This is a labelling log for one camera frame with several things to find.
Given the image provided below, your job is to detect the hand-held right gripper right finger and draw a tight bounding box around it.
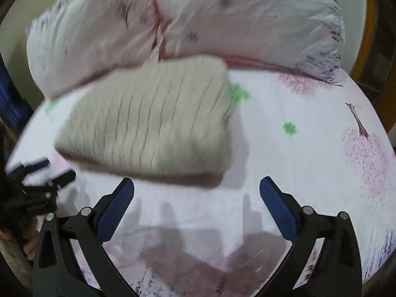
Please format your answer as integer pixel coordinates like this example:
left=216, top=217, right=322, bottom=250
left=259, top=176, right=363, bottom=297

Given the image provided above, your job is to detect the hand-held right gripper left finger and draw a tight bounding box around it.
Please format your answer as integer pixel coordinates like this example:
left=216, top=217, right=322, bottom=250
left=32, top=177, right=135, bottom=297

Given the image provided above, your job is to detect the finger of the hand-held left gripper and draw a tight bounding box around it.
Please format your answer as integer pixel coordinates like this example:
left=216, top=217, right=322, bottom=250
left=46, top=170, right=77, bottom=190
left=12, top=158, right=50, bottom=177

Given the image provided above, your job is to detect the beige ribbed garment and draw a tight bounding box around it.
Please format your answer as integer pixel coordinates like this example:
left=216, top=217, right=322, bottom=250
left=54, top=54, right=236, bottom=188

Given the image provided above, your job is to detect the white floral bed sheet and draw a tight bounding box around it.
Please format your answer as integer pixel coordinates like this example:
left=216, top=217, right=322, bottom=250
left=4, top=66, right=396, bottom=297

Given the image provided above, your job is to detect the white floral pillow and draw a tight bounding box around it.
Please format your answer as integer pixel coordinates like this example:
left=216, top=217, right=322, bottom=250
left=153, top=0, right=346, bottom=82
left=25, top=0, right=164, bottom=98

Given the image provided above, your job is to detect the wooden headboard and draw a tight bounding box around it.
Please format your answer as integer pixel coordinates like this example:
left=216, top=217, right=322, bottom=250
left=349, top=0, right=396, bottom=106

